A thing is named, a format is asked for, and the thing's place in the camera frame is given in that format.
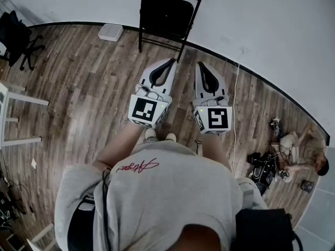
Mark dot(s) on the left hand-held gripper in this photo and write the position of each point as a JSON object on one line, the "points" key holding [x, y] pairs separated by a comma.
{"points": [[142, 111]]}

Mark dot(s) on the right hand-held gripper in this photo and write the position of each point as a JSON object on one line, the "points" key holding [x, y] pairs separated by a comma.
{"points": [[218, 119]]}

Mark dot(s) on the black folding chair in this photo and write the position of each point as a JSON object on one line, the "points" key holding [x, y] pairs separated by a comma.
{"points": [[167, 14]]}

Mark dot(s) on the person's left forearm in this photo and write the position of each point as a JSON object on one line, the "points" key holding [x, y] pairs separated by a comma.
{"points": [[117, 148]]}

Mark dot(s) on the person's right forearm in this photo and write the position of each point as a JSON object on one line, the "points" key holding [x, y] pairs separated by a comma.
{"points": [[213, 150]]}

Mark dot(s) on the black office chair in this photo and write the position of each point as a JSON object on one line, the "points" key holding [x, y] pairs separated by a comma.
{"points": [[13, 35]]}

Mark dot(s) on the person's left shoe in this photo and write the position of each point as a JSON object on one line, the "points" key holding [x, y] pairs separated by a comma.
{"points": [[150, 132]]}

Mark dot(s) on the person's shoe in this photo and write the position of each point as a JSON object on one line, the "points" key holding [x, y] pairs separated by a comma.
{"points": [[170, 136], [150, 132]]}

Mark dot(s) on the person's right shoe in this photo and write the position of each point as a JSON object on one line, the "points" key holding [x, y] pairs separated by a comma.
{"points": [[170, 136]]}

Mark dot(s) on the white box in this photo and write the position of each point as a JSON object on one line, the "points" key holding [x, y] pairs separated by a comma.
{"points": [[110, 31]]}

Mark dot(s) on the black equipment bag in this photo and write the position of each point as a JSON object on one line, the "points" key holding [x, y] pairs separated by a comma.
{"points": [[264, 169]]}

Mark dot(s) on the grey sweatshirt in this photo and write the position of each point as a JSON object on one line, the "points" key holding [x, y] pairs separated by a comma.
{"points": [[162, 197]]}

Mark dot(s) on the small dark container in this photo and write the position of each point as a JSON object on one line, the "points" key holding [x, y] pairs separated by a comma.
{"points": [[307, 186]]}

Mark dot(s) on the white paper scrap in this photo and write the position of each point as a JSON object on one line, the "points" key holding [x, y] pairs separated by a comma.
{"points": [[33, 163]]}

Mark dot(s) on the black pack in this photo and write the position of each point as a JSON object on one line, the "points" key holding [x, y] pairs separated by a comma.
{"points": [[261, 229]]}

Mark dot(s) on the black equipment pile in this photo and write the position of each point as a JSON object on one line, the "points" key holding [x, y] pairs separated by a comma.
{"points": [[5, 205]]}

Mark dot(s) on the white table frame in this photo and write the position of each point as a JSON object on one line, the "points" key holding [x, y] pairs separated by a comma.
{"points": [[15, 95]]}

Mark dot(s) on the light wooden frame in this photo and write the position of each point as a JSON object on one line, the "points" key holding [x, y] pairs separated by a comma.
{"points": [[42, 235]]}

